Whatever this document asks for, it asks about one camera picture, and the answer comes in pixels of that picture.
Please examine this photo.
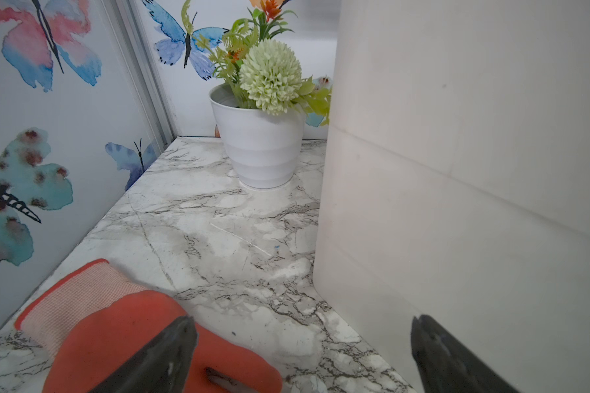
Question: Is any white flower pot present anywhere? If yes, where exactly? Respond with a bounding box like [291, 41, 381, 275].
[209, 84, 305, 189]

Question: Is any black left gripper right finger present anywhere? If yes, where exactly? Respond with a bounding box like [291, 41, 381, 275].
[411, 314, 518, 393]

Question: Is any red work glove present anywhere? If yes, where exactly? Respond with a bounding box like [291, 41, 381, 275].
[15, 259, 283, 392]

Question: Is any artificial green flower plant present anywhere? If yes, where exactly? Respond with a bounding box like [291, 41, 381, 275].
[189, 1, 332, 127]

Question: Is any white three-drawer cabinet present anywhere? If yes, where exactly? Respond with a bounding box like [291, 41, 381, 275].
[313, 1, 590, 392]

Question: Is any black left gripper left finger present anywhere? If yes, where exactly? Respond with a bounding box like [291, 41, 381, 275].
[92, 316, 198, 393]

